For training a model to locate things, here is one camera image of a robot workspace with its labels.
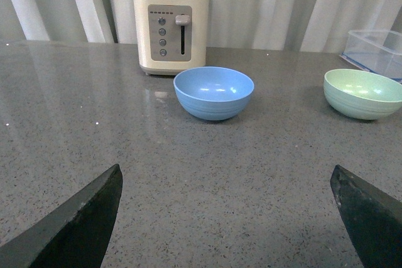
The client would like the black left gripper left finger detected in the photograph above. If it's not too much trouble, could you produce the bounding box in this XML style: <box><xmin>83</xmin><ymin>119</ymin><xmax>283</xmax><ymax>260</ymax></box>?
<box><xmin>1</xmin><ymin>164</ymin><xmax>123</xmax><ymax>267</ymax></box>

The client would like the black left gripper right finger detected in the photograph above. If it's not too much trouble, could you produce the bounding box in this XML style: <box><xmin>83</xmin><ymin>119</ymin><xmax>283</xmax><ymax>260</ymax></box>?
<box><xmin>330</xmin><ymin>165</ymin><xmax>401</xmax><ymax>267</ymax></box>

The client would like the green bowl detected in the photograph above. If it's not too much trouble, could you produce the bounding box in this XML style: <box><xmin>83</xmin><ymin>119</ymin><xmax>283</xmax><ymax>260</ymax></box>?
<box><xmin>323</xmin><ymin>69</ymin><xmax>401</xmax><ymax>121</ymax></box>

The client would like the blue bowl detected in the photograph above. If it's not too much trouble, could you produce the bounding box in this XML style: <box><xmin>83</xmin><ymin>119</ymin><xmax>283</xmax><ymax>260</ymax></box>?
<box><xmin>173</xmin><ymin>67</ymin><xmax>254</xmax><ymax>121</ymax></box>

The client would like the clear plastic container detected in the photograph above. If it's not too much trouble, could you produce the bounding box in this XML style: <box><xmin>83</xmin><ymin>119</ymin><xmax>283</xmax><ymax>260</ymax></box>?
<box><xmin>341</xmin><ymin>29</ymin><xmax>401</xmax><ymax>83</ymax></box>

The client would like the white curtain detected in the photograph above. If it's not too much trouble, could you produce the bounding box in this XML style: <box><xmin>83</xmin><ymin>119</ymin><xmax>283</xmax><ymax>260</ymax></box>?
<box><xmin>1</xmin><ymin>0</ymin><xmax>401</xmax><ymax>53</ymax></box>

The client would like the cream toaster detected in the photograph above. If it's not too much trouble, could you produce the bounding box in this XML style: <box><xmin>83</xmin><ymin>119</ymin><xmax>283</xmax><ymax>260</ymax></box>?
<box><xmin>133</xmin><ymin>0</ymin><xmax>209</xmax><ymax>75</ymax></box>

